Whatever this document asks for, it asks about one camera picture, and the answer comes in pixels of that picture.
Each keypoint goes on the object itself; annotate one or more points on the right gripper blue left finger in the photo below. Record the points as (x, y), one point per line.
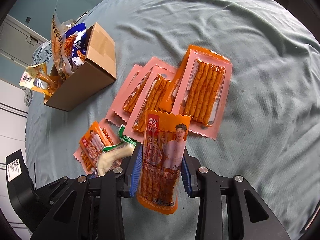
(120, 183)

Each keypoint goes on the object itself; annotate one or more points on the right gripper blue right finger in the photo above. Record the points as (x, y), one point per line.
(200, 182)

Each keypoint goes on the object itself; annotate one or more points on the green white snack packet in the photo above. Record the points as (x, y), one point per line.
(115, 152)

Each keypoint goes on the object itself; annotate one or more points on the small orange sausage packet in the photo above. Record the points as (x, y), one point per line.
(92, 144)

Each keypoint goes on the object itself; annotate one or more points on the long orange spicy strip packet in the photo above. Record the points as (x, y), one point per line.
(164, 143)

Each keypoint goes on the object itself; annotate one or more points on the pink orange spicy stick packet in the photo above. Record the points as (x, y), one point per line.
(199, 90)

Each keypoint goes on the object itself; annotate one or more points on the yellow chicken feet snack bag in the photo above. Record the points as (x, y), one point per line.
(37, 79)

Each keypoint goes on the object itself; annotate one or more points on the light blue bed sheet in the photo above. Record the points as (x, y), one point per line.
(235, 83)

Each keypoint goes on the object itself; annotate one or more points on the brown cardboard box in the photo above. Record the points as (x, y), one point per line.
(97, 72)

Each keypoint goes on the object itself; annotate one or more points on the blue white snack bag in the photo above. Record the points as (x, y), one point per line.
(74, 48)

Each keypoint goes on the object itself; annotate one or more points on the crumpled blue grey blanket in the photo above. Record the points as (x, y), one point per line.
(42, 54)

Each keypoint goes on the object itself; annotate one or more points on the grey white door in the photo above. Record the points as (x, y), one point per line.
(18, 42)

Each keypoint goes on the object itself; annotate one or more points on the large clear red snack bag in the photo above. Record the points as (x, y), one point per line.
(58, 36)

